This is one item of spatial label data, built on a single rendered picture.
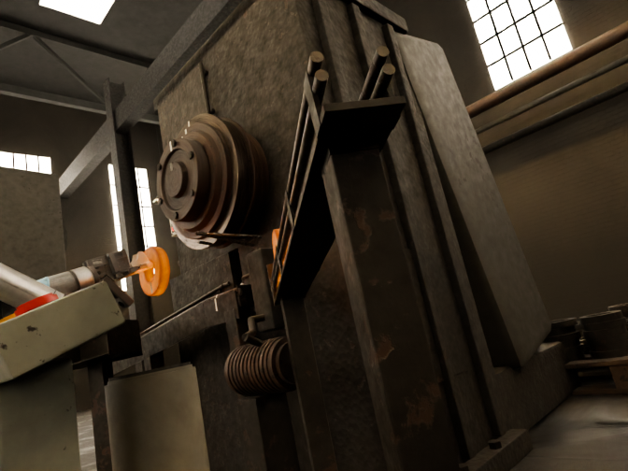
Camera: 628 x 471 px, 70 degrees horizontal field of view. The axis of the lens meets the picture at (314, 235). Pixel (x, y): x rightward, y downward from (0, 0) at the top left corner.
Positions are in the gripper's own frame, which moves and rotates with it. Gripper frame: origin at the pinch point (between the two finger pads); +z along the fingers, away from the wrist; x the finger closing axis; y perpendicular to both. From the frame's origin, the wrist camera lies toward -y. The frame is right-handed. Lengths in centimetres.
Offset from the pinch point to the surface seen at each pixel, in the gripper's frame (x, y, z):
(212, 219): -16.4, 6.9, 16.3
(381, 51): -118, 1, -36
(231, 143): -30.6, 26.5, 23.3
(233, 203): -26.3, 8.5, 18.5
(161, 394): -79, -24, -48
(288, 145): -40, 20, 37
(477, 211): -59, -26, 112
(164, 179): 0.2, 27.5, 15.9
